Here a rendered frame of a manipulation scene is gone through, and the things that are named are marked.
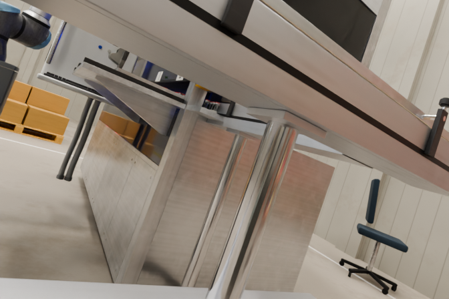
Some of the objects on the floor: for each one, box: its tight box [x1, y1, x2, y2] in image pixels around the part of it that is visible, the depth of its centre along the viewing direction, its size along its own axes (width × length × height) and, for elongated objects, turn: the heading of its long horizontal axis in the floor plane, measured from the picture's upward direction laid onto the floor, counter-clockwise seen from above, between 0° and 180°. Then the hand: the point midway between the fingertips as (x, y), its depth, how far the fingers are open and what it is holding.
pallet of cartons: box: [0, 80, 70, 144], centre depth 416 cm, size 79×115×65 cm
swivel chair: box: [339, 179, 408, 295], centre depth 298 cm, size 59×56×101 cm
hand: (119, 69), depth 115 cm, fingers closed, pressing on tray
